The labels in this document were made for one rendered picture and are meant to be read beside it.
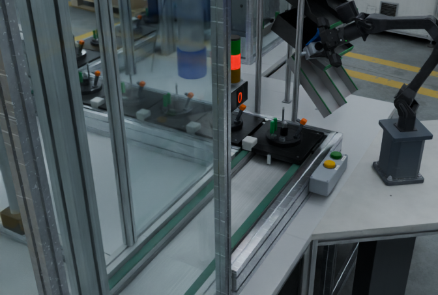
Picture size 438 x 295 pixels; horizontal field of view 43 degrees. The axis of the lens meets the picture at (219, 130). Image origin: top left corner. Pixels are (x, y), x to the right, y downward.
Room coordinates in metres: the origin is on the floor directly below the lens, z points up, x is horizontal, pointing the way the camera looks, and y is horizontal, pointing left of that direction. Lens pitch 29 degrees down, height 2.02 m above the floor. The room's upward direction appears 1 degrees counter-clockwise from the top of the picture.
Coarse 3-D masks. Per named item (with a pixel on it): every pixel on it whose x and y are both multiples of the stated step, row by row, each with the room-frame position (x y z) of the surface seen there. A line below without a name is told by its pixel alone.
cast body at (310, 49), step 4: (308, 44) 1.94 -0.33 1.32; (312, 44) 1.92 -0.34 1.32; (316, 44) 1.91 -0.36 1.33; (320, 44) 1.92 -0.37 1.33; (304, 48) 1.95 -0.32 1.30; (308, 48) 1.93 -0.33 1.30; (312, 48) 1.91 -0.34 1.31; (316, 48) 1.91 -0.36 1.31; (320, 48) 1.91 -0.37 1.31; (300, 52) 1.93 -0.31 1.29; (304, 52) 1.93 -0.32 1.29; (308, 52) 1.93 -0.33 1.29; (312, 52) 1.91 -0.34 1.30; (316, 52) 1.90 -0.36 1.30; (300, 56) 1.94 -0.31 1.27; (308, 56) 1.92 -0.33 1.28
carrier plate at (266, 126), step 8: (272, 120) 2.00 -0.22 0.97; (264, 128) 1.94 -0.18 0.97; (304, 128) 1.93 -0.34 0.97; (256, 136) 1.88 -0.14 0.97; (264, 136) 1.87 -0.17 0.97; (304, 136) 1.87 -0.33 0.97; (312, 136) 1.87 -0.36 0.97; (320, 136) 1.87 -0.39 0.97; (256, 144) 1.81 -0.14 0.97; (264, 144) 1.81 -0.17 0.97; (304, 144) 1.81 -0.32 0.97; (312, 144) 1.81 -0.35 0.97; (256, 152) 1.78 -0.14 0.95; (264, 152) 1.76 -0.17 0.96; (272, 152) 1.75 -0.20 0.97; (280, 152) 1.75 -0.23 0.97; (288, 152) 1.75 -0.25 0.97; (296, 152) 1.75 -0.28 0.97; (304, 152) 1.75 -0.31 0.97; (288, 160) 1.71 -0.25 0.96; (296, 160) 1.70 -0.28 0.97
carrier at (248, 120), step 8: (232, 112) 2.09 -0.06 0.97; (232, 120) 1.97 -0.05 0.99; (240, 120) 1.96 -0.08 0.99; (248, 120) 2.01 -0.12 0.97; (256, 120) 2.01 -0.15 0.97; (264, 120) 2.02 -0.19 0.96; (232, 128) 1.92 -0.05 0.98; (240, 128) 1.94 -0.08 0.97; (248, 128) 1.94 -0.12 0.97; (256, 128) 1.96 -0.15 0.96; (232, 136) 1.88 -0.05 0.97; (240, 136) 1.88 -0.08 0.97; (232, 144) 1.83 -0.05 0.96; (240, 144) 1.83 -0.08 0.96
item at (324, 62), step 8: (296, 8) 2.23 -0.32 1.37; (280, 16) 2.13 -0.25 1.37; (288, 16) 2.22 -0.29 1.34; (296, 16) 2.23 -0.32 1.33; (280, 24) 2.13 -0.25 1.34; (288, 24) 2.10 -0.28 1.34; (296, 24) 2.23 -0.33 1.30; (304, 24) 2.20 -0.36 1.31; (312, 24) 2.18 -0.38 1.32; (280, 32) 2.13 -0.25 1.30; (288, 32) 2.10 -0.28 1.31; (296, 32) 2.08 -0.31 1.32; (304, 32) 2.20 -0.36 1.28; (312, 32) 2.18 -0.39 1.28; (288, 40) 2.10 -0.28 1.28; (304, 40) 2.15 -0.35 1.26; (320, 40) 2.15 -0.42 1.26; (304, 56) 2.05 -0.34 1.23; (320, 64) 2.01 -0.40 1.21; (328, 64) 2.01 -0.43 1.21
